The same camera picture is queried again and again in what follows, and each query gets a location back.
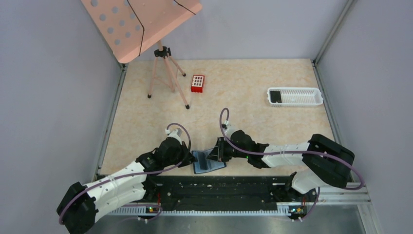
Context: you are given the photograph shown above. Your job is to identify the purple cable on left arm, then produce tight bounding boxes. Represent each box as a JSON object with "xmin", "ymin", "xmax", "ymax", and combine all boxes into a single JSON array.
[{"xmin": 58, "ymin": 122, "xmax": 192, "ymax": 225}]

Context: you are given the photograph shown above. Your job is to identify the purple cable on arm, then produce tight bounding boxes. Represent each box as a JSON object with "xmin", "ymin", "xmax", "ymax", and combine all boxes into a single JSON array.
[
  {"xmin": 58, "ymin": 122, "xmax": 192, "ymax": 225},
  {"xmin": 219, "ymin": 108, "xmax": 365, "ymax": 191}
]

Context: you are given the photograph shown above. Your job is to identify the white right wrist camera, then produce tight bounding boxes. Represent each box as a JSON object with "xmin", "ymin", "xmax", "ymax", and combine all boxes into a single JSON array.
[{"xmin": 222, "ymin": 120, "xmax": 238, "ymax": 138}]

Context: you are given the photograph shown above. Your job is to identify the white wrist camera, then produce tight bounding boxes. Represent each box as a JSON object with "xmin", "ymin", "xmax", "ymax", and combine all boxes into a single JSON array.
[
  {"xmin": 165, "ymin": 128, "xmax": 182, "ymax": 142},
  {"xmin": 222, "ymin": 120, "xmax": 238, "ymax": 138}
]

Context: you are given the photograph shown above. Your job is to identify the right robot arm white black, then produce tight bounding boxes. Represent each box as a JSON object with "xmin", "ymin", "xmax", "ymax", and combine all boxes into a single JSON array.
[{"xmin": 207, "ymin": 130, "xmax": 355, "ymax": 194}]

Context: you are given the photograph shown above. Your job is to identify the white plastic slotted basket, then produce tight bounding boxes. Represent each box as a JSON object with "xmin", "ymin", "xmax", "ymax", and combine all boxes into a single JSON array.
[{"xmin": 266, "ymin": 87, "xmax": 323, "ymax": 107}]

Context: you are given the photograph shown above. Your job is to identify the pink tripod stand legs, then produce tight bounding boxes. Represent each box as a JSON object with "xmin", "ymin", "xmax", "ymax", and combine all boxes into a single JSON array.
[{"xmin": 147, "ymin": 40, "xmax": 190, "ymax": 110}]

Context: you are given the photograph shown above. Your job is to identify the dark blue leather card holder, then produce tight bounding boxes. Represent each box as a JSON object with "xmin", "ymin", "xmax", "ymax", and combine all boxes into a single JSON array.
[{"xmin": 192, "ymin": 149, "xmax": 226, "ymax": 174}]

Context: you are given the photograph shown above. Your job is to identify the pink perforated music stand desk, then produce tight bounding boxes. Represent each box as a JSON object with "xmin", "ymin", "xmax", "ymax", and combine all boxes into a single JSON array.
[{"xmin": 82, "ymin": 0, "xmax": 203, "ymax": 63}]

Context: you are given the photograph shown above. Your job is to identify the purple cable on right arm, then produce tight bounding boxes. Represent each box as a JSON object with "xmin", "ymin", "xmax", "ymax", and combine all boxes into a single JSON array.
[{"xmin": 219, "ymin": 108, "xmax": 365, "ymax": 191}]

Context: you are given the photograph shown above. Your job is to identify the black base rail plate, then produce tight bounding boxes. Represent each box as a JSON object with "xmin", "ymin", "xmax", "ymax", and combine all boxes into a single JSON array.
[{"xmin": 135, "ymin": 175, "xmax": 316, "ymax": 212}]

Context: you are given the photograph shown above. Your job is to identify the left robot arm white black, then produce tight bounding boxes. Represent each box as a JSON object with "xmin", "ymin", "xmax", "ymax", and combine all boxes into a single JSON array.
[{"xmin": 56, "ymin": 136, "xmax": 195, "ymax": 234}]

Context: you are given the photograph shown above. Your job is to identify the black card in basket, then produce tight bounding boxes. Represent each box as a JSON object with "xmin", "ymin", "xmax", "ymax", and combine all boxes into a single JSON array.
[{"xmin": 269, "ymin": 90, "xmax": 282, "ymax": 104}]

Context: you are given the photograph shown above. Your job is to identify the black cord on music stand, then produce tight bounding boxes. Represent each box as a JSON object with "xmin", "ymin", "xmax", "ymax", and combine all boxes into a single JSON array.
[{"xmin": 127, "ymin": 0, "xmax": 196, "ymax": 57}]

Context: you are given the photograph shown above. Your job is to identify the red box with white grid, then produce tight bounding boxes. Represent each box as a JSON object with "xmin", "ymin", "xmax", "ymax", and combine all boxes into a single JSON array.
[{"xmin": 190, "ymin": 75, "xmax": 205, "ymax": 93}]

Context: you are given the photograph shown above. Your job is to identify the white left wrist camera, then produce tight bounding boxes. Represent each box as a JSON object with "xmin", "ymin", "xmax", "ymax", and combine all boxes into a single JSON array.
[{"xmin": 165, "ymin": 128, "xmax": 182, "ymax": 142}]

